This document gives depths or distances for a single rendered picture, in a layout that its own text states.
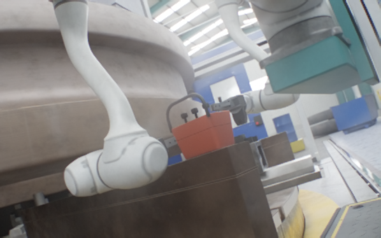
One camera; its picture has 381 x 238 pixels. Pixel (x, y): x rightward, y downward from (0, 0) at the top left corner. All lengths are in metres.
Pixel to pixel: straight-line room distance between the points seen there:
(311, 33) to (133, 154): 0.43
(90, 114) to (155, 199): 0.56
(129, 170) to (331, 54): 0.46
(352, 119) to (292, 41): 9.98
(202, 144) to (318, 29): 0.62
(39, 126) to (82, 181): 0.76
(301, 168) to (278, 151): 1.26
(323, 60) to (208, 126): 0.57
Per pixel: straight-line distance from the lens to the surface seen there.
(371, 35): 0.79
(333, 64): 0.63
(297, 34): 0.67
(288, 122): 10.07
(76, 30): 0.93
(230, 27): 1.56
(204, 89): 6.73
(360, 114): 10.56
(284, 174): 2.29
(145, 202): 1.41
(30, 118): 1.53
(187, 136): 1.17
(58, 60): 1.86
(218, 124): 1.12
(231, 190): 1.09
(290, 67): 0.65
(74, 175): 0.81
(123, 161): 0.70
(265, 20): 0.69
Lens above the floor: 0.67
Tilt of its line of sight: 7 degrees up
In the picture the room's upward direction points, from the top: 17 degrees counter-clockwise
